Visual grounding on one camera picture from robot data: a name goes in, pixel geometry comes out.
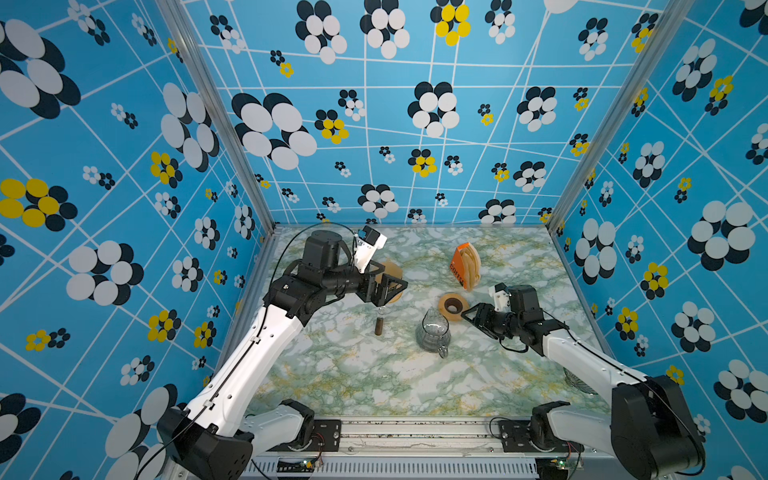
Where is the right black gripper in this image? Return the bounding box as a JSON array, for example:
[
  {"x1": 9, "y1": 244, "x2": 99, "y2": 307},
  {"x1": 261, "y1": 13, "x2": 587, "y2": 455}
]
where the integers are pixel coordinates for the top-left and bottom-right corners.
[{"x1": 461, "y1": 302, "x2": 523, "y2": 339}]

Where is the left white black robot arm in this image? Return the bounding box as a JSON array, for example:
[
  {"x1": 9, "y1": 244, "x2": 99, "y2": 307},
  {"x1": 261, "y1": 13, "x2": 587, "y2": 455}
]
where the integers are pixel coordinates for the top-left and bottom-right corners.
[{"x1": 157, "y1": 226, "x2": 407, "y2": 479}]

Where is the aluminium front rail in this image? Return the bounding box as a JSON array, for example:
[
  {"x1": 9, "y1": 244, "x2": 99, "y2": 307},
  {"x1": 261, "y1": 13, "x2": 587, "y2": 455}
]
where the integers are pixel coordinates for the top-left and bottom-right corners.
[{"x1": 244, "y1": 415, "x2": 602, "y2": 456}]

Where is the left aluminium corner post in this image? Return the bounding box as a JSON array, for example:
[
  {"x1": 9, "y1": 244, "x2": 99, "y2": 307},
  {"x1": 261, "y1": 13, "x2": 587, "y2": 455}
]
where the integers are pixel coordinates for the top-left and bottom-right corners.
[{"x1": 156, "y1": 0, "x2": 275, "y2": 238}]

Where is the glass server with wooden handle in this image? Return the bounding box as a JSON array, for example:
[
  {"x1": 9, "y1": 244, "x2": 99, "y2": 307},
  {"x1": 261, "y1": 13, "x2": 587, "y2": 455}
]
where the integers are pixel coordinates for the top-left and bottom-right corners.
[{"x1": 374, "y1": 306, "x2": 386, "y2": 336}]

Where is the right aluminium corner post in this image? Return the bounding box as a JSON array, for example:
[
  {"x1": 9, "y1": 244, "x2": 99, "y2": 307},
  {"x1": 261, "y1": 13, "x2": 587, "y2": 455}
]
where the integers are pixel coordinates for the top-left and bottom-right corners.
[{"x1": 547, "y1": 0, "x2": 695, "y2": 235}]

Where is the clear glass dripper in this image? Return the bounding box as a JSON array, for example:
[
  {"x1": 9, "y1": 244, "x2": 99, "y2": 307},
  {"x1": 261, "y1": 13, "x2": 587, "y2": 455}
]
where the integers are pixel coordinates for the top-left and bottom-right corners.
[{"x1": 563, "y1": 368, "x2": 597, "y2": 395}]

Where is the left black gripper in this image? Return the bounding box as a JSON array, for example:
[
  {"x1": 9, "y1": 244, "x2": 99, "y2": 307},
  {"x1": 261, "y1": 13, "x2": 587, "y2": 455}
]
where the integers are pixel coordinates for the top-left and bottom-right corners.
[{"x1": 323, "y1": 258, "x2": 408, "y2": 305}]

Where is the left green circuit board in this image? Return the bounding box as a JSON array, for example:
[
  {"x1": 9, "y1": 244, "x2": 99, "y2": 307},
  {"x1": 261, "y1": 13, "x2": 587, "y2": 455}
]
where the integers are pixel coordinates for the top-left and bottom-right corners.
[{"x1": 276, "y1": 458, "x2": 322, "y2": 474}]

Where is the orange coffee filter pack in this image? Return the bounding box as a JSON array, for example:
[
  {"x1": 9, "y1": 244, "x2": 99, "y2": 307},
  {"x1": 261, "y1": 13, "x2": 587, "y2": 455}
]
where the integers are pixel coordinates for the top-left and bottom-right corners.
[{"x1": 450, "y1": 242, "x2": 482, "y2": 291}]

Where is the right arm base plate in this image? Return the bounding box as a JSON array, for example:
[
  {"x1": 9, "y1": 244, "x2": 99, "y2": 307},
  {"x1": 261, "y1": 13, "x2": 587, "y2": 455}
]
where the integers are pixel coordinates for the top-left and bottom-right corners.
[{"x1": 489, "y1": 418, "x2": 584, "y2": 456}]

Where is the right green circuit board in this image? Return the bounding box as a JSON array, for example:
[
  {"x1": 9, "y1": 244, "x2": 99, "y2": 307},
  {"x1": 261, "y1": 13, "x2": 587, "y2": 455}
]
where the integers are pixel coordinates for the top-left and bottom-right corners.
[{"x1": 536, "y1": 458, "x2": 580, "y2": 480}]

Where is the green circuit board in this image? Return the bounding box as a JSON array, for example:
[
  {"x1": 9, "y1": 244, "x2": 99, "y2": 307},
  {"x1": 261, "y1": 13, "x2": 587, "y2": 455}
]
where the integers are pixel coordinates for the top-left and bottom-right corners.
[
  {"x1": 536, "y1": 458, "x2": 580, "y2": 480},
  {"x1": 276, "y1": 458, "x2": 322, "y2": 474}
]

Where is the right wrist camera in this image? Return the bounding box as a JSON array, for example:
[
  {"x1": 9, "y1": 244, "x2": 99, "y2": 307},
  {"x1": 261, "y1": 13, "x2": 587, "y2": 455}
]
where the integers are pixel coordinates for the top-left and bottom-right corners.
[{"x1": 489, "y1": 283, "x2": 511, "y2": 313}]

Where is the aluminium corner post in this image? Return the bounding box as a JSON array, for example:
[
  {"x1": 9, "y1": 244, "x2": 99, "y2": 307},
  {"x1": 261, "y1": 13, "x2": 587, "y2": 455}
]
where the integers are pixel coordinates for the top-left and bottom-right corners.
[
  {"x1": 547, "y1": 0, "x2": 695, "y2": 235},
  {"x1": 156, "y1": 0, "x2": 275, "y2": 238}
]

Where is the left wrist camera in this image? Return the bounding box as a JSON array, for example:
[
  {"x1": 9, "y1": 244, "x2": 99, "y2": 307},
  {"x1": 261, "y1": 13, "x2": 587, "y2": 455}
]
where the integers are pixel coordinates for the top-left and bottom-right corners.
[{"x1": 354, "y1": 225, "x2": 387, "y2": 273}]

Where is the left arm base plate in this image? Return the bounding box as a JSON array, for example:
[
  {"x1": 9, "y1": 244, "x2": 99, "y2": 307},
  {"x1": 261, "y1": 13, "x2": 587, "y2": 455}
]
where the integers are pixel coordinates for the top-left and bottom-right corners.
[{"x1": 287, "y1": 419, "x2": 342, "y2": 453}]

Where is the wooden ring dripper holder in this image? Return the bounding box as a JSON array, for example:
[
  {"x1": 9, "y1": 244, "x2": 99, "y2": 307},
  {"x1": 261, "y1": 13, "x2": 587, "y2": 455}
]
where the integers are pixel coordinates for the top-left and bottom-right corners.
[{"x1": 379, "y1": 289, "x2": 403, "y2": 306}]

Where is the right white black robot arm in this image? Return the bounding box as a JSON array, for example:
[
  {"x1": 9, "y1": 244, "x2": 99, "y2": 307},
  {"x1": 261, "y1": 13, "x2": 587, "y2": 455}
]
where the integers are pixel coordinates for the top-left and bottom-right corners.
[{"x1": 461, "y1": 283, "x2": 706, "y2": 479}]

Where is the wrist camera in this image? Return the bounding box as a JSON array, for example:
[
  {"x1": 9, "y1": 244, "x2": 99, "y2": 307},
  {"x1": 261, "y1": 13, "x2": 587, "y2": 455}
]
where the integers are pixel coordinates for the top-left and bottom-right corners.
[
  {"x1": 489, "y1": 283, "x2": 511, "y2": 313},
  {"x1": 354, "y1": 225, "x2": 387, "y2": 273}
]

